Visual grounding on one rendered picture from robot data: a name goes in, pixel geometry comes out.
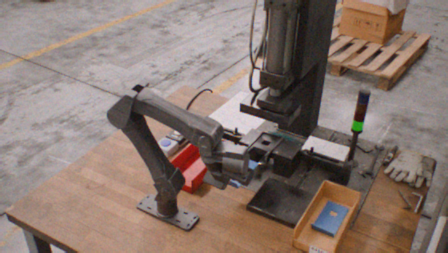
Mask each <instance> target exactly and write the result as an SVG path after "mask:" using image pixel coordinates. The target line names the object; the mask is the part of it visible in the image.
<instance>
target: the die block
mask: <svg viewBox="0 0 448 253"><path fill-rule="evenodd" d="M301 152H302V149H301V150H300V151H299V152H298V153H297V155H296V156H295V158H294V159H293V161H292V162H290V161H287V160H285V159H281V158H279V157H278V156H275V155H272V157H271V158H272V159H273V160H274V161H273V173H275V174H278V175H281V176H283V177H285V178H287V179H290V178H291V175H292V174H293V173H294V172H295V171H296V170H297V167H298V166H299V165H300V163H301ZM263 155H266V153H265V152H262V151H260V150H257V149H253V150H252V151H251V152H250V153H249V156H250V160H251V161H255V162H258V161H260V158H261V157H262V156H263Z"/></svg>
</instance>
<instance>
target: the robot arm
mask: <svg viewBox="0 0 448 253"><path fill-rule="evenodd" d="M149 85H150V82H148V81H146V80H145V79H142V80H141V81H140V82H139V83H138V84H136V85H135V86H134V87H133V88H132V89H131V90H128V92H127V93H126V94H125V95H124V96H122V97H121V98H120V99H119V100H118V101H117V102H116V103H115V104H114V105H113V106H112V107H110V108H109V110H108V111H107V112H106V117H107V119H108V120H109V123H110V124H111V125H112V126H115V127H117V129H121V130H122V133H123V134H124V135H126V137H127V138H128V139H129V140H130V141H131V142H132V143H133V144H134V148H135V150H137V152H138V153H139V154H140V157H141V158H142V160H143V162H144V163H145V164H146V167H147V168H148V170H149V172H150V173H151V177H152V180H153V181H154V183H153V184H152V185H153V186H154V188H155V189H156V191H157V193H156V196H155V195H152V194H147V195H146V197H145V198H142V199H141V200H140V201H139V203H138V204H136V207H137V209H138V210H140V211H143V212H145V213H147V214H148V215H151V216H154V217H156V218H158V219H160V220H162V221H163V222H165V223H169V224H170V225H172V226H175V227H176V228H180V229H182V230H184V231H189V230H190V229H191V228H193V227H194V225H195V224H196V222H198V221H199V219H200V215H197V214H195V213H194V212H192V211H189V210H186V209H184V208H182V207H180V206H178V204H177V195H178V193H179V192H180V191H181V190H182V187H183V186H184V185H185V184H186V179H185V177H184V175H183V174H182V172H181V170H180V168H179V167H175V166H174V164H173V163H171V162H170V160H169V159H168V158H167V157H166V156H165V153H164V152H163V150H162V149H161V147H160V146H159V145H158V142H157V140H156V139H155V137H154V136H153V133H152V131H151V130H150V128H149V126H148V125H147V123H146V118H145V116H147V117H149V118H152V119H153V120H157V121H159V122H160V123H161V124H163V125H165V126H168V127H170V128H171V129H172V130H174V131H177V132H178V133H179V134H181V135H183V137H184V138H186V139H188V140H189V141H190V143H191V144H193V145H195V146H196V147H197V148H199V154H200V155H201V160H202V161H203V163H204V164H205V166H206V168H207V171H206V174H205V176H204V178H203V179H202V181H203V182H204V183H206V184H207V185H213V186H214V187H217V188H218V189H219V190H223V191H224V190H225V189H226V186H227V185H229V183H230V180H231V179H232V180H235V181H236V182H237V183H239V184H241V185H243V186H247V187H248V185H250V183H251V181H252V179H253V175H254V171H253V169H252V168H250V167H248V166H249V161H250V156H249V154H248V148H247V147H244V146H239V145H235V144H231V143H228V142H223V141H222V136H223V135H224V133H225V129H224V126H223V125H222V124H221V123H220V122H219V121H217V120H214V119H212V118H211V117H209V116H207V115H206V116H205V117H204V116H202V115H200V114H195V113H192V112H190V111H188V110H186V109H184V108H181V107H180V106H177V105H176V104H174V103H172V102H169V101H167V100H165V99H164V98H163V97H161V96H158V95H157V94H156V93H154V92H153V90H151V89H149ZM144 115H145V116H144Z"/></svg>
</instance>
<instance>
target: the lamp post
mask: <svg viewBox="0 0 448 253"><path fill-rule="evenodd" d="M358 92H359V93H360V94H362V95H370V94H371V91H370V90H369V89H360V90H359V91H358ZM350 131H351V132H353V137H352V140H351V144H350V150H349V154H348V157H346V158H345V161H344V162H346V163H348V162H349V161H350V160H353V161H354V163H353V166H352V168H355V167H357V166H358V161H357V160H356V159H354V152H355V149H356V145H357V142H358V136H359V134H361V133H362V131H363V128H362V131H354V130H353V129H352V127H351V129H350ZM346 163H345V164H346Z"/></svg>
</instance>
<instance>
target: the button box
mask: <svg viewBox="0 0 448 253"><path fill-rule="evenodd" d="M205 90H209V91H211V93H213V91H212V90H210V89H205ZM203 91H204V90H201V91H200V92H198V93H197V94H196V95H195V96H194V97H193V98H192V99H191V100H190V101H189V103H188V105H187V107H186V110H188V108H189V105H190V104H191V103H192V102H193V101H194V99H195V98H196V97H197V96H199V95H200V94H201V93H202V92H203ZM174 132H175V131H174V130H172V131H171V132H170V133H169V134H167V135H166V138H168V139H171V140H174V141H176V142H178V146H179V147H181V146H182V145H183V144H184V143H186V142H187V141H188V139H186V138H184V137H183V135H176V134H175V133H174Z"/></svg>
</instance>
